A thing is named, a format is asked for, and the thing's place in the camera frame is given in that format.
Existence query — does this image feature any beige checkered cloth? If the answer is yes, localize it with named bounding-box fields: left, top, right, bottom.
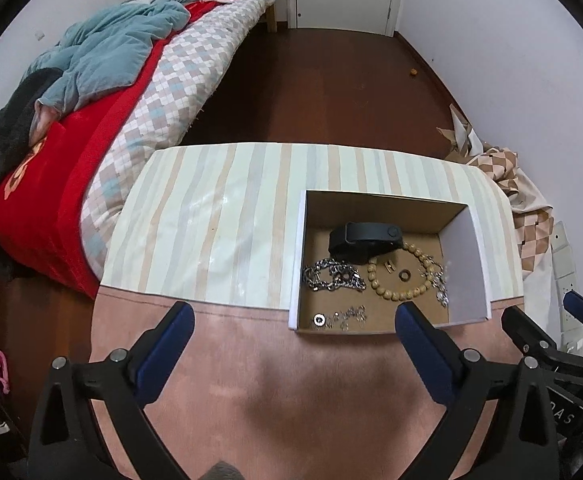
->
left=436, top=105, right=555, bottom=276

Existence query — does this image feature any thin silver necklace chain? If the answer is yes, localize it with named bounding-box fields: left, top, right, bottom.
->
left=419, top=260, right=451, bottom=308

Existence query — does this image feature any wooden bed leg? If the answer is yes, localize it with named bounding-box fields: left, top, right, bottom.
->
left=266, top=0, right=292, bottom=33

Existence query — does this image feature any checkered quilt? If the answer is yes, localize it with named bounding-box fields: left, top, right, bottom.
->
left=79, top=0, right=281, bottom=281

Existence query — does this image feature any teal padded quilt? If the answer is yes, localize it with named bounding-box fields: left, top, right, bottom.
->
left=22, top=0, right=280, bottom=123

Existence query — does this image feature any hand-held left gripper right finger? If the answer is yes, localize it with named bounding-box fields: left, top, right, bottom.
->
left=394, top=301, right=561, bottom=480

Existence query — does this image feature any grey fuzzy cloth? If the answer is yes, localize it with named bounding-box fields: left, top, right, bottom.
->
left=199, top=462, right=247, bottom=480

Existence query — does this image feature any cardboard box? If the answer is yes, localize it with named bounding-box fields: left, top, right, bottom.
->
left=288, top=190, right=493, bottom=335

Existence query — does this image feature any thin silver pendant chain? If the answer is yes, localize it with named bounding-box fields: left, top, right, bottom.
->
left=311, top=306, right=368, bottom=332

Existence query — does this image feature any black smart band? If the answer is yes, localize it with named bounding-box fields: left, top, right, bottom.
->
left=328, top=221, right=403, bottom=265

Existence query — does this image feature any white plastic bag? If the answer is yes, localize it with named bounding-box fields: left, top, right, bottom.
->
left=521, top=255, right=567, bottom=341

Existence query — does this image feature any thick silver chain bracelet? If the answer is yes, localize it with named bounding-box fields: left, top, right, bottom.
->
left=302, top=257, right=368, bottom=293

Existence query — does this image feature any pink striped tablecloth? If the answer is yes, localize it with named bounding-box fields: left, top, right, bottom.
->
left=92, top=142, right=527, bottom=480

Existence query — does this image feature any pink garment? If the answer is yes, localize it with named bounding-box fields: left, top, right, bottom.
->
left=29, top=102, right=57, bottom=143

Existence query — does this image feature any red blanket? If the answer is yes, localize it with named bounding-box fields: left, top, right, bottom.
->
left=0, top=0, right=267, bottom=301

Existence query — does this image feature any wooden bead bracelet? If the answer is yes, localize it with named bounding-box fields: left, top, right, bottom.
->
left=366, top=241, right=445, bottom=303

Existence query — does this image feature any dark grey blanket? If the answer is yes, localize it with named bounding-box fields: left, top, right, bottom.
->
left=0, top=67, right=65, bottom=276

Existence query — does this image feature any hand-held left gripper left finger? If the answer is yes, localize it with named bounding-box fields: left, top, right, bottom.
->
left=29, top=301, right=196, bottom=480

